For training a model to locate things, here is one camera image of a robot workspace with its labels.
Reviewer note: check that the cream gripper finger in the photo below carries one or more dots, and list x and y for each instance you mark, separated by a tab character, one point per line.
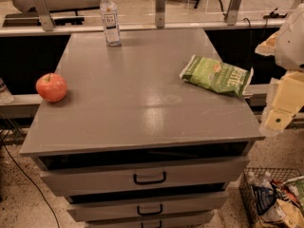
285	98
267	47

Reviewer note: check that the green jalapeno chip bag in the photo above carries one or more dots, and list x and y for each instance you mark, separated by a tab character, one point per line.
216	76

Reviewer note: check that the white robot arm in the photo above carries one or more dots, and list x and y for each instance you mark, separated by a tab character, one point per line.
289	52

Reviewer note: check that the red snack bag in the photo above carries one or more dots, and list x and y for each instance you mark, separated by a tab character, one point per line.
282	192

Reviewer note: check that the dark blue snack bag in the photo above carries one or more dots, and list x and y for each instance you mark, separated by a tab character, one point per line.
264	194

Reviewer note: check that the cream snack bag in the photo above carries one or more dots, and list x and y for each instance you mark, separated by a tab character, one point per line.
285	213

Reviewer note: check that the bottom grey drawer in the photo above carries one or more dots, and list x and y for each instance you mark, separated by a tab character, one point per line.
169	221

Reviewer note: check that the grey drawer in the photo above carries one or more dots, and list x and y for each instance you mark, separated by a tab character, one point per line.
148	207
143	176
169	221

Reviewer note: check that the clear plastic water bottle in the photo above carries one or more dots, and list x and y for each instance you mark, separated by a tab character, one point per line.
109	15

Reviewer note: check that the grey drawer cabinet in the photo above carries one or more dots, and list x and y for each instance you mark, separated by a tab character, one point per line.
128	105

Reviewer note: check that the red apple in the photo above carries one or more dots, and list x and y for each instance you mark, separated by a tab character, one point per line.
52	87

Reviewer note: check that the top grey drawer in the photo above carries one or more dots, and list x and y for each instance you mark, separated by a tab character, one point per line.
143	176

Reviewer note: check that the middle grey drawer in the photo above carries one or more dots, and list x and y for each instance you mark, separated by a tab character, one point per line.
148	207

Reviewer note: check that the wire mesh basket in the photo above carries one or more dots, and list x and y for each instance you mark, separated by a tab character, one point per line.
248	196

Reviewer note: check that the metal railing frame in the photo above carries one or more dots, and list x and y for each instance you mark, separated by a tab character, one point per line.
141	14

